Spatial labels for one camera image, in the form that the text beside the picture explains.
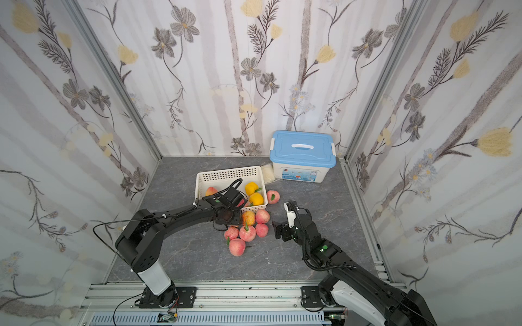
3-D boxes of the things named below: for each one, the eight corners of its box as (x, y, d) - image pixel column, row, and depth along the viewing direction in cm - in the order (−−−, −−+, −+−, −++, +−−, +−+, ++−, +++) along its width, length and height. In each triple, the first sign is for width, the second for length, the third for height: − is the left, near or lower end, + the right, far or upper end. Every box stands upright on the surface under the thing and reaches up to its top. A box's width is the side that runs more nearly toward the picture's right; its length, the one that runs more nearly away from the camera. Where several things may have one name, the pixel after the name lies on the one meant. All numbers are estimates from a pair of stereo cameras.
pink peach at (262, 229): (255, 237, 89) (255, 234, 87) (256, 226, 93) (255, 223, 90) (268, 237, 89) (268, 234, 87) (267, 226, 93) (268, 223, 90)
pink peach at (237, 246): (229, 257, 85) (227, 252, 81) (231, 243, 89) (229, 237, 85) (245, 257, 85) (244, 252, 81) (245, 243, 89) (245, 238, 85)
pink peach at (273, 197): (269, 208, 101) (270, 201, 96) (265, 198, 104) (266, 191, 99) (280, 205, 102) (280, 197, 97) (276, 196, 106) (276, 188, 100)
